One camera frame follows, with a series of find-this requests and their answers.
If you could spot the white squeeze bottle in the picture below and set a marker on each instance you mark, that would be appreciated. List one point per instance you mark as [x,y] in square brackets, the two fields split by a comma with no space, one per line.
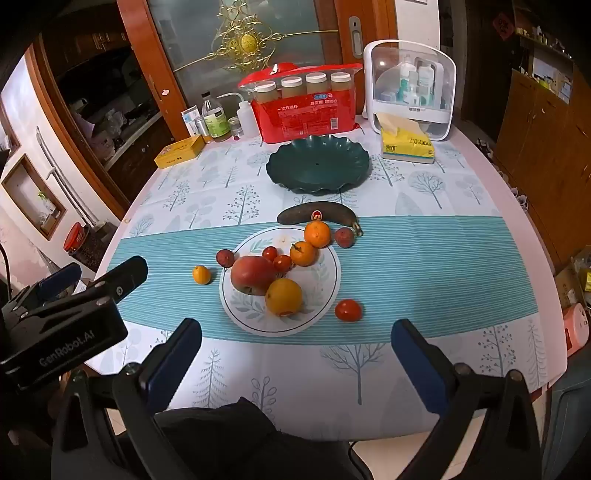
[247,117]

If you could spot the small clear jar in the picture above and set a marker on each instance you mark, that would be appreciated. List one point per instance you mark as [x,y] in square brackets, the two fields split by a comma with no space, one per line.
[235,128]

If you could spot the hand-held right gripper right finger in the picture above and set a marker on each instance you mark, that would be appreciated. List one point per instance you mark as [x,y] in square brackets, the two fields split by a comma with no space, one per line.
[418,369]

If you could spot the wooden cabinet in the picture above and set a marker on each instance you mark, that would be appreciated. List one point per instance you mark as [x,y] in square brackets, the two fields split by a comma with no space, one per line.
[531,138]

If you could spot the green label glass bottle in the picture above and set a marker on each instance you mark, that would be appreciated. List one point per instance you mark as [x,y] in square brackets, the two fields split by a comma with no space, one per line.
[215,121]

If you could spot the flat yellow box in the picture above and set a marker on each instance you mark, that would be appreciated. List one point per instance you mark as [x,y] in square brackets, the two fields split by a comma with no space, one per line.
[179,151]

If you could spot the dark overripe banana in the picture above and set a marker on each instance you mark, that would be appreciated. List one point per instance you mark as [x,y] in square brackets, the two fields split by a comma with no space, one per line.
[295,215]

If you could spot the gold door ornament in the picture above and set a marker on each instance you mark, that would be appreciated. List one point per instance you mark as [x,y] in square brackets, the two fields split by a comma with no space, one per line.
[247,44]

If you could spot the kitchen counter cabinet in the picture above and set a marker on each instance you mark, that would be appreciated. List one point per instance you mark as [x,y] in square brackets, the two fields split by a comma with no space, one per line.
[138,157]

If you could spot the large orange mandarin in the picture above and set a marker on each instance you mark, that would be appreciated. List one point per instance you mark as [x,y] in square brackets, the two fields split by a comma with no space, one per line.
[317,234]

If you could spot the small yellow kumquat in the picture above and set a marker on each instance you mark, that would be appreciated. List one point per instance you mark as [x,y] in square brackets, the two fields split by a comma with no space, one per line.
[202,274]

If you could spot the plain white bottle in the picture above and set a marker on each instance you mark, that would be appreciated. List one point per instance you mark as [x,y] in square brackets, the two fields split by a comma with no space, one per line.
[425,85]

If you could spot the small orange mandarin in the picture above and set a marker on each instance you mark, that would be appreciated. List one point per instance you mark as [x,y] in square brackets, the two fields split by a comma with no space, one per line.
[304,254]

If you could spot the wooden glass door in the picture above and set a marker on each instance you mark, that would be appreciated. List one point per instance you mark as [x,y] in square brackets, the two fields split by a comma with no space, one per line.
[194,46]

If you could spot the red lychee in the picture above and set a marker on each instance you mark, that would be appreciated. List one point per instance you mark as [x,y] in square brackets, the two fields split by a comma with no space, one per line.
[344,237]
[226,258]

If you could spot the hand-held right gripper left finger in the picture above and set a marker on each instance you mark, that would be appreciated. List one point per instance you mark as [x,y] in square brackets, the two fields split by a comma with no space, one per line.
[178,357]

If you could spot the white blue carton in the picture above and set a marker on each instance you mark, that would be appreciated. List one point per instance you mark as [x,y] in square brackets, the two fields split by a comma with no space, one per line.
[189,121]

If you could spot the white cosmetics storage box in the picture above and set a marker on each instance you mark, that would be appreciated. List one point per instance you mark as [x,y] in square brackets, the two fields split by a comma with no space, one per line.
[438,110]

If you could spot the white floral plate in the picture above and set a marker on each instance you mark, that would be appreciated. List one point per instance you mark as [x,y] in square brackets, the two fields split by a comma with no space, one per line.
[318,295]

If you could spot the red paper cup package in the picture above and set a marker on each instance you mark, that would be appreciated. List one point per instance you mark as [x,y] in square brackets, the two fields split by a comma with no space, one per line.
[304,115]

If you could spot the cardboard box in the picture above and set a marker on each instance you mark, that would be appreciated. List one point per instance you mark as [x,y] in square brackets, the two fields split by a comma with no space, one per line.
[572,281]

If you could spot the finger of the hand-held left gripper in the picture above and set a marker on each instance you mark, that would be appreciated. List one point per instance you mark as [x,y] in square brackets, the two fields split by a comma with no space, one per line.
[60,282]
[127,274]

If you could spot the dark green scalloped plate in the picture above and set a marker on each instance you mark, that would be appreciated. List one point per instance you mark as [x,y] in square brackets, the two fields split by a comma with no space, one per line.
[318,164]

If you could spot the white teal bottle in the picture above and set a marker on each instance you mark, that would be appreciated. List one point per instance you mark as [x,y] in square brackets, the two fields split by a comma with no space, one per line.
[408,78]

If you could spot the large yellow orange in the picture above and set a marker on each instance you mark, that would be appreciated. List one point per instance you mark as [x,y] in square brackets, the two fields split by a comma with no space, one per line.
[283,297]

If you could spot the red apple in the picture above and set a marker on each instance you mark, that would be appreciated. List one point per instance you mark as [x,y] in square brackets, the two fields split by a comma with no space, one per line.
[251,274]

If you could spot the yellow tissue pack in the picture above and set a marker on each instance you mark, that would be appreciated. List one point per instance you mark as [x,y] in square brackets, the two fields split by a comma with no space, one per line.
[408,147]

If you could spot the large red tomato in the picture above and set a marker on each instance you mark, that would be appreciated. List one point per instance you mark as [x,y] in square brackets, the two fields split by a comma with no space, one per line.
[348,310]

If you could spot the white wall pipes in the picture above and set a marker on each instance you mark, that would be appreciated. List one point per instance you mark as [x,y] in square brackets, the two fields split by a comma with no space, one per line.
[60,180]

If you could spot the small metal can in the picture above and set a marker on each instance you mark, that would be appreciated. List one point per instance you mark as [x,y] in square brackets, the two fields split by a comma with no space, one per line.
[202,129]

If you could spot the pink appliance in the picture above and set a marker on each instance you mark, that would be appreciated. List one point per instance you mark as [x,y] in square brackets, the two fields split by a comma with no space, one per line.
[577,330]

